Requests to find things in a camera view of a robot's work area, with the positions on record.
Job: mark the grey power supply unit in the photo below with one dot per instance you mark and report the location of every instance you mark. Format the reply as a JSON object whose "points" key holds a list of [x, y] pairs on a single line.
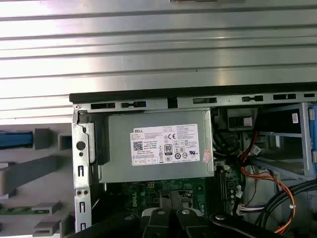
{"points": [[119, 153]]}

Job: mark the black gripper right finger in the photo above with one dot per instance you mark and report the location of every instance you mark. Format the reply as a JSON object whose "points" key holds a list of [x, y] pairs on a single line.
{"points": [[190, 223]]}

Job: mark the grey optical drive cage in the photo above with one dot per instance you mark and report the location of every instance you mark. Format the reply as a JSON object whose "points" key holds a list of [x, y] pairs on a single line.
{"points": [[305, 138]]}

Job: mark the hard disk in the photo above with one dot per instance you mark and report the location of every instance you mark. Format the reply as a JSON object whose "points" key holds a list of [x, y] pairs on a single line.
{"points": [[15, 140]]}

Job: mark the grey parts rack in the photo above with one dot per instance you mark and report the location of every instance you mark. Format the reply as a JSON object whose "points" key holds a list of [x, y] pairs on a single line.
{"points": [[32, 171]]}

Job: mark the black RAM slot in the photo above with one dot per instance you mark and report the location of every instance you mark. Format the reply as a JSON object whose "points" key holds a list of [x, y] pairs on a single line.
{"points": [[217, 191], [225, 191]]}

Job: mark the CPU socket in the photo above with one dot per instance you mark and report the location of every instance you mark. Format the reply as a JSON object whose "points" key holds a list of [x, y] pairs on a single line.
{"points": [[165, 199]]}

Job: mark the black PC case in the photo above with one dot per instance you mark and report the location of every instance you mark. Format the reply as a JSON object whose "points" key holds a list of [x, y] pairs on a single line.
{"points": [[148, 91]]}

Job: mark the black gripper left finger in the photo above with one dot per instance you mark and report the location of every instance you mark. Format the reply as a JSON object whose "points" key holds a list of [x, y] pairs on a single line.
{"points": [[158, 223]]}

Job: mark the green motherboard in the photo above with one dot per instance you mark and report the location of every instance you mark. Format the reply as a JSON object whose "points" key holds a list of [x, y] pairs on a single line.
{"points": [[138, 196]]}

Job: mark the blue drive bay latch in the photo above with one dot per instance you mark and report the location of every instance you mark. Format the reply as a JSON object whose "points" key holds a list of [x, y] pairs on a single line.
{"points": [[312, 129]]}

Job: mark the green RAM stick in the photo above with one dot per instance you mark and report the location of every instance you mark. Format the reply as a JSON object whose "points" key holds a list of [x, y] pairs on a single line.
{"points": [[17, 210]]}

